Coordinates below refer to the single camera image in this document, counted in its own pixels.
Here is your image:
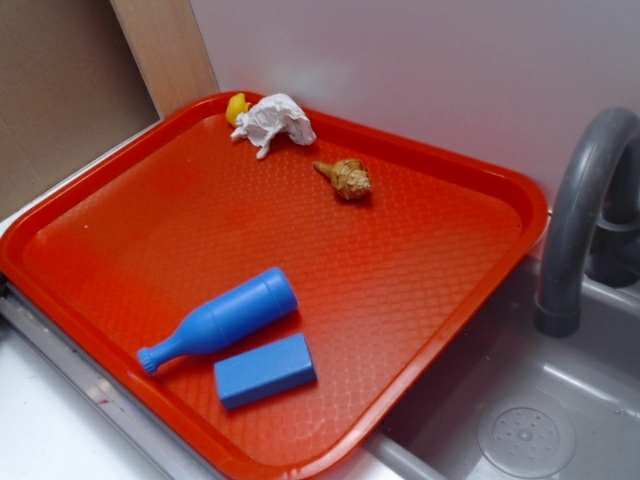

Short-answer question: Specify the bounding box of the blue plastic bottle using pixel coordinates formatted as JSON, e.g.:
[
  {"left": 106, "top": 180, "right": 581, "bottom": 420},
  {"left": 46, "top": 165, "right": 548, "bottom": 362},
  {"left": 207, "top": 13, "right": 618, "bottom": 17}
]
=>
[{"left": 137, "top": 268, "right": 298, "bottom": 374}]

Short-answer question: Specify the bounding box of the brown spiral seashell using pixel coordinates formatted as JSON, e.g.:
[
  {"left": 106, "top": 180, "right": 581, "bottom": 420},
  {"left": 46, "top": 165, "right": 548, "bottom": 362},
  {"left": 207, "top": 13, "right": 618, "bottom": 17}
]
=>
[{"left": 313, "top": 159, "right": 372, "bottom": 201}]

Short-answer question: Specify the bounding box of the red plastic tray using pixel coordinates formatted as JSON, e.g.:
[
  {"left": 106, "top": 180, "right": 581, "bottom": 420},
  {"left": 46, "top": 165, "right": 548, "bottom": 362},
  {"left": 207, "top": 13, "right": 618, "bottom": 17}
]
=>
[{"left": 1, "top": 94, "right": 547, "bottom": 479}]

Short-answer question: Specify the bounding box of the blue rectangular block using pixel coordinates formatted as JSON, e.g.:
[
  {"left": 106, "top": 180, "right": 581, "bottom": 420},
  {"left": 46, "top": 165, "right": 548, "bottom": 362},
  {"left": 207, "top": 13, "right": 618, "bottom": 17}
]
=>
[{"left": 214, "top": 334, "right": 317, "bottom": 410}]

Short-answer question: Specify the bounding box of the crumpled white paper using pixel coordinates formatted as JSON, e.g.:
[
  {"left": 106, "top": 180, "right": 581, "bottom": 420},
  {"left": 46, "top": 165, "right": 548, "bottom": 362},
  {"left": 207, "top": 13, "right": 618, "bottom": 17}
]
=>
[{"left": 230, "top": 93, "right": 316, "bottom": 160}]

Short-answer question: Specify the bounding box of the small yellow toy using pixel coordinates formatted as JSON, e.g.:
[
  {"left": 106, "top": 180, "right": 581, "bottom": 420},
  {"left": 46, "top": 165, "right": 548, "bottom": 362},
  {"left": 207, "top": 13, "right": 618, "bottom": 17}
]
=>
[{"left": 225, "top": 93, "right": 252, "bottom": 128}]

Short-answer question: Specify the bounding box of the grey toy sink basin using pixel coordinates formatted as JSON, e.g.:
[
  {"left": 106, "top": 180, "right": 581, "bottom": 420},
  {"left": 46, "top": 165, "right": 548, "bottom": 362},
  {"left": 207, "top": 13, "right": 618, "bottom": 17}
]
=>
[{"left": 366, "top": 259, "right": 639, "bottom": 479}]

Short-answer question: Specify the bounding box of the wooden board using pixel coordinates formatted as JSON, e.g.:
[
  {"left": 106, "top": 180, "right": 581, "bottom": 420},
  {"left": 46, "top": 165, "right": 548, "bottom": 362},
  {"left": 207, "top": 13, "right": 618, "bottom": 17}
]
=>
[{"left": 111, "top": 0, "right": 219, "bottom": 118}]

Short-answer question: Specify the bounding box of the grey toy faucet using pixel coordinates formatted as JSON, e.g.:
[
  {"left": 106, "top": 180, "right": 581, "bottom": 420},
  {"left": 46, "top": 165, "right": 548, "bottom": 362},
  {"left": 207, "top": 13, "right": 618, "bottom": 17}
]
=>
[{"left": 535, "top": 107, "right": 639, "bottom": 337}]

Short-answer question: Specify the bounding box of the round sink drain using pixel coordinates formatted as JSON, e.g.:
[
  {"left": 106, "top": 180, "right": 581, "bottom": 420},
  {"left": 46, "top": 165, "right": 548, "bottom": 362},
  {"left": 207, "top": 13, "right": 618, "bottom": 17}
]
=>
[{"left": 477, "top": 398, "right": 576, "bottom": 479}]

